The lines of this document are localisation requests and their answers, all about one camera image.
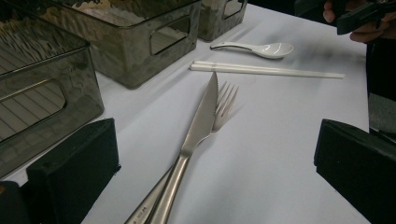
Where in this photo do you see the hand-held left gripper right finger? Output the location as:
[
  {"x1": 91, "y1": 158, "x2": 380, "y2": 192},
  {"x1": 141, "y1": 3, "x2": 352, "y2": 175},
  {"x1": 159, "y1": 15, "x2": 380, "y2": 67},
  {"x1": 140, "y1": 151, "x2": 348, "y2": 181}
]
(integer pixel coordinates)
[{"x1": 313, "y1": 119, "x2": 396, "y2": 224}]

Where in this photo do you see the smoky transparent plastic bin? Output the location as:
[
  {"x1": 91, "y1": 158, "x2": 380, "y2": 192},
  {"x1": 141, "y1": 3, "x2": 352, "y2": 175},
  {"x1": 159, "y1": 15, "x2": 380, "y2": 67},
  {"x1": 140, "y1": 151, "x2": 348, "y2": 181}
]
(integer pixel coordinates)
[
  {"x1": 0, "y1": 18, "x2": 106, "y2": 180},
  {"x1": 6, "y1": 0, "x2": 203, "y2": 91},
  {"x1": 197, "y1": 0, "x2": 249, "y2": 43}
]

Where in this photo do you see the white plastic spoon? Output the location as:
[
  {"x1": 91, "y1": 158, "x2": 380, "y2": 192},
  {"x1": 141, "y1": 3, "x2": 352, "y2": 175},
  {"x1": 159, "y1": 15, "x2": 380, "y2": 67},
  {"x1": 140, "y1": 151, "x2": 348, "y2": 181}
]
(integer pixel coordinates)
[{"x1": 209, "y1": 41, "x2": 295, "y2": 60}]

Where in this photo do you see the white chopstick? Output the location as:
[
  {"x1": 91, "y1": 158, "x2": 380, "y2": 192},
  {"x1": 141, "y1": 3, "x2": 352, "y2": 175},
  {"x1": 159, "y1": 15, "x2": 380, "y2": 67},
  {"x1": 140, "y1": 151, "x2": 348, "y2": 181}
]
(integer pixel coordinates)
[
  {"x1": 191, "y1": 60, "x2": 344, "y2": 77},
  {"x1": 189, "y1": 64, "x2": 346, "y2": 79}
]

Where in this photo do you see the steel table knife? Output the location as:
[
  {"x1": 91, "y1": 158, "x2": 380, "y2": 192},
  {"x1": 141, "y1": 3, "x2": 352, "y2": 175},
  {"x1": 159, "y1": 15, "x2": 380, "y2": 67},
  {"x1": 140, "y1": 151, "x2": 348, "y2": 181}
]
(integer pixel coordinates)
[{"x1": 144, "y1": 71, "x2": 219, "y2": 224}]

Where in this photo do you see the steel fork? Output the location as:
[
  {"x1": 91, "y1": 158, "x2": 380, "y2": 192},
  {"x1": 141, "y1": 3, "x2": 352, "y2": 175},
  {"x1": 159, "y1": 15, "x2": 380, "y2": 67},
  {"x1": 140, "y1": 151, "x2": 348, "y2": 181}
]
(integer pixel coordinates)
[{"x1": 123, "y1": 81, "x2": 240, "y2": 224}]

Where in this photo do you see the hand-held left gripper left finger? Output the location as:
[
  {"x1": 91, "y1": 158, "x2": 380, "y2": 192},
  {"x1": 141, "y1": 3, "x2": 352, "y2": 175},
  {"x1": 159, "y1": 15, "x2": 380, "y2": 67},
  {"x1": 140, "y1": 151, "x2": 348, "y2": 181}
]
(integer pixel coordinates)
[{"x1": 26, "y1": 117, "x2": 121, "y2": 224}]

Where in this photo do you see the white table cover sheet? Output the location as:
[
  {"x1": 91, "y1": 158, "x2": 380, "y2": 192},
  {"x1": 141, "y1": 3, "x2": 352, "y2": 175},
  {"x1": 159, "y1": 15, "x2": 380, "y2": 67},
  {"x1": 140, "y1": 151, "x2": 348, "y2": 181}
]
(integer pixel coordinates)
[{"x1": 0, "y1": 3, "x2": 370, "y2": 224}]

